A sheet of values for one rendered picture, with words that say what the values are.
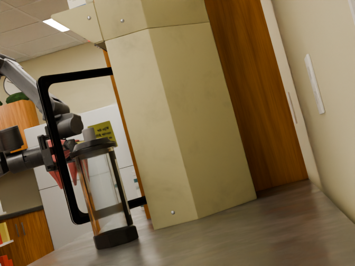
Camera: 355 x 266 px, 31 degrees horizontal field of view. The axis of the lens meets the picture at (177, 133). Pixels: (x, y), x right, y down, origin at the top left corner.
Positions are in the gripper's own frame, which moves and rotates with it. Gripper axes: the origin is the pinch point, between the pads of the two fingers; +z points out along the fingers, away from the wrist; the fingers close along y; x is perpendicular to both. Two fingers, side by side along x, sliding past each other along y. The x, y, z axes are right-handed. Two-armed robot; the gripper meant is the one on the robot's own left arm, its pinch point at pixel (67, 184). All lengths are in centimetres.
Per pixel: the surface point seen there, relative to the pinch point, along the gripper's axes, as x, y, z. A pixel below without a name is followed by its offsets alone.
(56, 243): 441, -170, 64
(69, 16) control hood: -46, 25, -40
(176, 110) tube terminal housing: -45, 45, -12
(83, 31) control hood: -46, 28, -36
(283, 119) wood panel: -9, 70, -3
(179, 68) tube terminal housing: -41, 48, -22
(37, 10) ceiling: 335, -98, -147
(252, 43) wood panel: -9, 67, -27
